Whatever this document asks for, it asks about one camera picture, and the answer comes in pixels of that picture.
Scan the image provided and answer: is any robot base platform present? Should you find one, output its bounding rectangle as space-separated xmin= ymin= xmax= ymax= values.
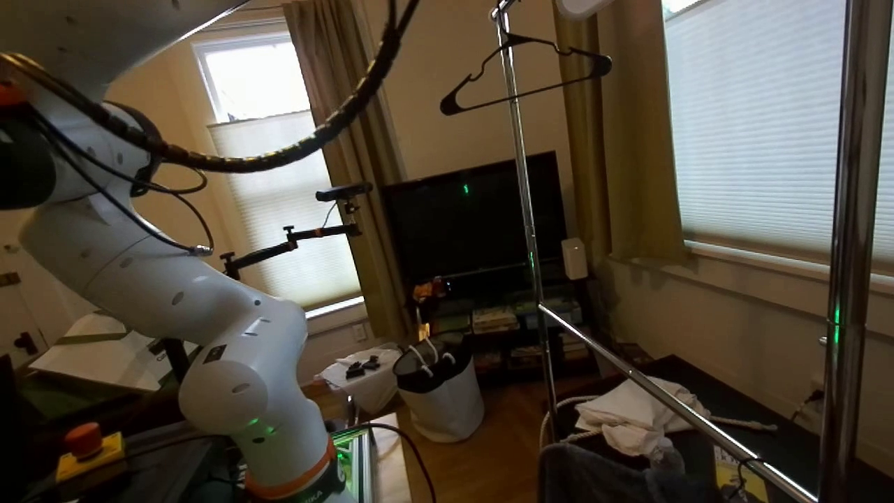
xmin=121 ymin=417 xmax=386 ymax=503

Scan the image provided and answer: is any black clothes hanger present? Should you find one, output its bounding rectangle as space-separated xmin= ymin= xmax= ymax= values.
xmin=438 ymin=30 xmax=617 ymax=120

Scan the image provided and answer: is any chrome clothes rack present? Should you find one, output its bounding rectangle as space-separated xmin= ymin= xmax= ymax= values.
xmin=490 ymin=0 xmax=894 ymax=503

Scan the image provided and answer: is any black flat screen television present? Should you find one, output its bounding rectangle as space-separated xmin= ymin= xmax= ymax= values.
xmin=379 ymin=151 xmax=572 ymax=302

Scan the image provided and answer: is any dark television stand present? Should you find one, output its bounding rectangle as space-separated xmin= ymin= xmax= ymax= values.
xmin=409 ymin=276 xmax=602 ymax=378

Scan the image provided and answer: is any beige curtain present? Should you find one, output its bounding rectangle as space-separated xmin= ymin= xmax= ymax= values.
xmin=283 ymin=0 xmax=413 ymax=343

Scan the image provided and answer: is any white waste bin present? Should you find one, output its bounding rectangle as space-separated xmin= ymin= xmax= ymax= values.
xmin=395 ymin=338 xmax=490 ymax=447

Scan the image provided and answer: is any white window shade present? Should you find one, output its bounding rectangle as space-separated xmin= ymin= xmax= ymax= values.
xmin=191 ymin=30 xmax=367 ymax=313

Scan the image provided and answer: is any olive green curtain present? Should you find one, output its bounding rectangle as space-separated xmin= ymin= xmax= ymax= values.
xmin=550 ymin=0 xmax=694 ymax=271

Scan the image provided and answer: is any white folded cloth pile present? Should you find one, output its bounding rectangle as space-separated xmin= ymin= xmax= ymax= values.
xmin=572 ymin=375 xmax=712 ymax=461

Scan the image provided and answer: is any dark gray garment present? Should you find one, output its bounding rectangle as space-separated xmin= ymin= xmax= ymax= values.
xmin=536 ymin=435 xmax=724 ymax=503

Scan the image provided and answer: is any white window blind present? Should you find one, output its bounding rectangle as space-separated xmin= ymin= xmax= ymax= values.
xmin=659 ymin=0 xmax=894 ymax=266

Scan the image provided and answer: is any white side table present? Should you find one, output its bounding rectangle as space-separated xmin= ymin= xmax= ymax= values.
xmin=26 ymin=310 xmax=205 ymax=393

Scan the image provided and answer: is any yellow printed bag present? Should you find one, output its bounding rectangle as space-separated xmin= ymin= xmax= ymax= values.
xmin=712 ymin=443 xmax=772 ymax=503

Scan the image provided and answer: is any red yellow emergency stop button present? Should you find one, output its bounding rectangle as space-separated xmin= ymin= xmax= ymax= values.
xmin=51 ymin=418 xmax=129 ymax=485

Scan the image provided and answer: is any black stereo camera bar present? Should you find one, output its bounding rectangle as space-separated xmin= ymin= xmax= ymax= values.
xmin=312 ymin=182 xmax=378 ymax=203

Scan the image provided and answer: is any small white wall device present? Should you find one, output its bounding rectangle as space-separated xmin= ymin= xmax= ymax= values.
xmin=560 ymin=235 xmax=593 ymax=283

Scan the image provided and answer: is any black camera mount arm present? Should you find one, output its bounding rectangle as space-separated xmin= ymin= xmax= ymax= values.
xmin=217 ymin=221 xmax=364 ymax=283

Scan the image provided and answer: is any white rope handle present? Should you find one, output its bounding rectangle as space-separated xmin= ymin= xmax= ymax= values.
xmin=536 ymin=393 xmax=602 ymax=452

